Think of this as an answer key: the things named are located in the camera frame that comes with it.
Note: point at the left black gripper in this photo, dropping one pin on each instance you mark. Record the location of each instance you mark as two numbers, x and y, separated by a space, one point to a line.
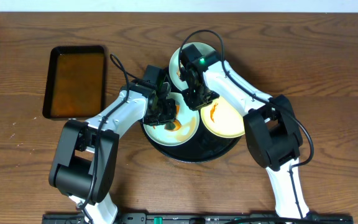
167 106

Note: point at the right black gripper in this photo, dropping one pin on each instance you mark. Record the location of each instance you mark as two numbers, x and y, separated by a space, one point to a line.
193 104

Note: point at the light green plate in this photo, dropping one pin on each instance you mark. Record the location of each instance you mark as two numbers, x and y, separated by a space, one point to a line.
189 124
174 68

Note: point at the green and yellow sponge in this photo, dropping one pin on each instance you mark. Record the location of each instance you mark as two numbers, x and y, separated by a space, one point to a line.
173 122

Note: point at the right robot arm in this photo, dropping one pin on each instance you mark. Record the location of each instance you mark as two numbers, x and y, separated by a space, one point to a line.
273 134

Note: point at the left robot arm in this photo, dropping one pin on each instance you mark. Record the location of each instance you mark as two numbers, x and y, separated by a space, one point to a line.
85 159

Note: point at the round black serving tray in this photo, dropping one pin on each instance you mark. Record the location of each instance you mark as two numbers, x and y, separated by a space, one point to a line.
203 146

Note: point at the black rectangular water tray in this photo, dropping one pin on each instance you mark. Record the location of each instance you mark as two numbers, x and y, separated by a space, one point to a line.
75 86

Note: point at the yellow plate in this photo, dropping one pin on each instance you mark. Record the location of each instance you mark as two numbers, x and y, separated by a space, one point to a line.
222 119

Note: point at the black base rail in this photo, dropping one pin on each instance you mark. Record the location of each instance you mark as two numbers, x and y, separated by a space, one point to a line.
143 218

